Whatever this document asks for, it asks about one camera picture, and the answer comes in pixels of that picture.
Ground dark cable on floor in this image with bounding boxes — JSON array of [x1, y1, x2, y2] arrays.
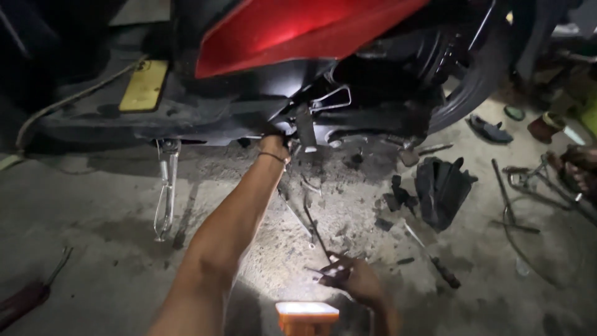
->
[[501, 204, 561, 286]]

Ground small black plastic fragment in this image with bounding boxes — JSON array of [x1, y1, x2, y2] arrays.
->
[[382, 175, 419, 216]]

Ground brown cup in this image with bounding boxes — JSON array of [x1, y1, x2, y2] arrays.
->
[[527, 111, 567, 144]]

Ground green round lid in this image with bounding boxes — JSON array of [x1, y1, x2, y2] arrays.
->
[[503, 105, 527, 122]]

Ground thin dark metal rod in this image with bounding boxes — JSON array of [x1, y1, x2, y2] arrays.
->
[[303, 193, 333, 263]]

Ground small hammer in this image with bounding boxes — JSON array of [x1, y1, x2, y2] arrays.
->
[[399, 142, 454, 168]]

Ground black brake shoe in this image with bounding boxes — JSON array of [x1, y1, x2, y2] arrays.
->
[[467, 114, 514, 144]]

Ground person's left hand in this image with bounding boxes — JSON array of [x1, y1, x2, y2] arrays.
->
[[258, 133, 292, 160]]

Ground black scooter rear tyre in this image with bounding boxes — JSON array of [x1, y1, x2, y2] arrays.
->
[[426, 0, 538, 136]]

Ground chrome scooter side stand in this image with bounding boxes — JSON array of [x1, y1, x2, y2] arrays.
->
[[153, 138, 182, 243]]

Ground dark thread wrist band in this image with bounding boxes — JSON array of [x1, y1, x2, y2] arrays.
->
[[257, 151, 288, 165]]

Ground red and black scooter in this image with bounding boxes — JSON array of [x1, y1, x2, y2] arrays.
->
[[0, 0, 579, 157]]

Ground tan hose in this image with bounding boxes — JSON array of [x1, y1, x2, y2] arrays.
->
[[15, 55, 149, 151]]

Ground yellow plate on footboard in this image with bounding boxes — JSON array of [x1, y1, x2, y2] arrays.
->
[[118, 59, 169, 113]]

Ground large black plastic cover panel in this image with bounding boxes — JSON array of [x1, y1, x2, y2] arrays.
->
[[414, 156, 479, 233]]

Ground slim metal spanner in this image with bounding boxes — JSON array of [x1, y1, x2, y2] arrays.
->
[[277, 189, 318, 249]]

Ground grey metal pliers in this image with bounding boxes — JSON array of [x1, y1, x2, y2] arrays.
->
[[503, 156, 584, 212]]

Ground dark metal pliers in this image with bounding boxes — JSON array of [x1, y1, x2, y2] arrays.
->
[[304, 251, 367, 286]]

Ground black metal bar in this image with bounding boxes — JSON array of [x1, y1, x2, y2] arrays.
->
[[491, 158, 517, 226]]

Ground orange work light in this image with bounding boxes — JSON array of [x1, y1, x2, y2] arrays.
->
[[275, 301, 340, 336]]

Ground person's right hand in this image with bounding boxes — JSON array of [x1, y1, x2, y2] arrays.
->
[[319, 254, 388, 310]]

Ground long dark handled screwdriver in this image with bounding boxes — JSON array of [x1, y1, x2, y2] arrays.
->
[[403, 221, 462, 289]]

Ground red handled screwdriver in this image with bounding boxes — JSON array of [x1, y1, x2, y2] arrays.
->
[[0, 246, 74, 328]]

